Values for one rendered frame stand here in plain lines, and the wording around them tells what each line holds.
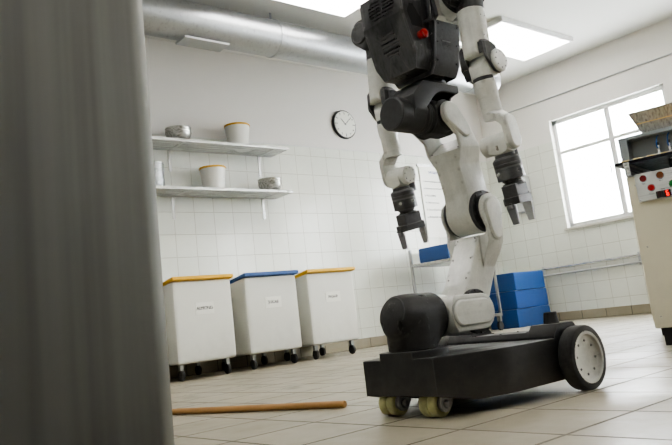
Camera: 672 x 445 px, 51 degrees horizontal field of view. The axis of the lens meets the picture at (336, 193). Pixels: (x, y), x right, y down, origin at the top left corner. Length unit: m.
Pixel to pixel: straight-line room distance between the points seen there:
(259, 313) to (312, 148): 2.19
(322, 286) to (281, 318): 0.53
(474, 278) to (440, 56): 0.74
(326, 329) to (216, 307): 1.10
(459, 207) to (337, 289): 4.02
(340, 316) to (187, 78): 2.60
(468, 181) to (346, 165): 5.24
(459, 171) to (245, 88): 4.86
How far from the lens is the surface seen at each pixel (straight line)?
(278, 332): 5.96
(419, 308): 2.14
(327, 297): 6.30
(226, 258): 6.53
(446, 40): 2.46
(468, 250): 2.42
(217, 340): 5.65
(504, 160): 2.26
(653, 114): 4.63
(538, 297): 8.45
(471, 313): 2.26
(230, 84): 7.02
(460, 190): 2.44
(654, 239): 3.81
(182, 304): 5.52
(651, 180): 3.80
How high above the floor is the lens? 0.30
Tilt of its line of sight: 10 degrees up
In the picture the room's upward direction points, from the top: 7 degrees counter-clockwise
